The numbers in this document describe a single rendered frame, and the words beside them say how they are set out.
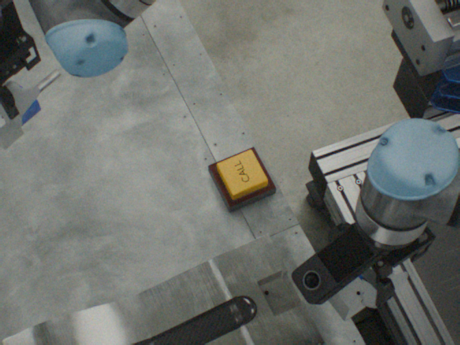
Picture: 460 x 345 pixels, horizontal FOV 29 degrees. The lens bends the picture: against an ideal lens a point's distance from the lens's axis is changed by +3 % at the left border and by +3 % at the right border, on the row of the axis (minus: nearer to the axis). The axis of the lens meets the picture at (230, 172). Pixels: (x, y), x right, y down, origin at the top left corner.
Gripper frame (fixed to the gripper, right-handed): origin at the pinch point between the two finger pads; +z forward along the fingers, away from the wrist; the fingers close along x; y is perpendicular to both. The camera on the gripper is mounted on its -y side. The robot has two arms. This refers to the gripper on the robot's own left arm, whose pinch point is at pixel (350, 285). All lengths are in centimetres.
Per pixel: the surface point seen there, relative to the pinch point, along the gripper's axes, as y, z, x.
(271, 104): 44, 95, 70
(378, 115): 65, 95, 51
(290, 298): -5.3, 8.7, 4.7
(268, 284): -6.6, 8.7, 8.1
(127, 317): -25.3, 6.1, 14.4
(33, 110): -21, 2, 46
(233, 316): -13.6, 6.9, 6.7
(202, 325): -17.6, 7.0, 8.0
